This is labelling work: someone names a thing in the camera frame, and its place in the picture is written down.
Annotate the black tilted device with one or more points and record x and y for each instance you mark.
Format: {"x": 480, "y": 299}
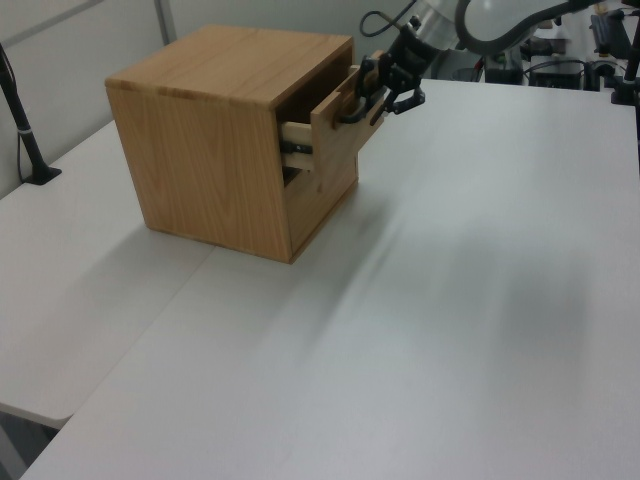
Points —
{"x": 610, "y": 35}

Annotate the oak wood drawer cabinet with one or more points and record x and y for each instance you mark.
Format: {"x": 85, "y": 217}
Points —
{"x": 200, "y": 150}

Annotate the black equipment box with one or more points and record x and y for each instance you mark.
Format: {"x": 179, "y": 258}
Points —
{"x": 557, "y": 75}

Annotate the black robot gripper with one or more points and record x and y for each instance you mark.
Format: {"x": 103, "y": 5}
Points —
{"x": 410, "y": 52}

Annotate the black pole stand with base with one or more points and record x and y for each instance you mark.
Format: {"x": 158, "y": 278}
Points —
{"x": 30, "y": 145}

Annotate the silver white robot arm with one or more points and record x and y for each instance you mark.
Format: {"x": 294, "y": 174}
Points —
{"x": 440, "y": 20}

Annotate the black camera stand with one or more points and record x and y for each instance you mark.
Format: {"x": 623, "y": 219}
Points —
{"x": 625, "y": 85}

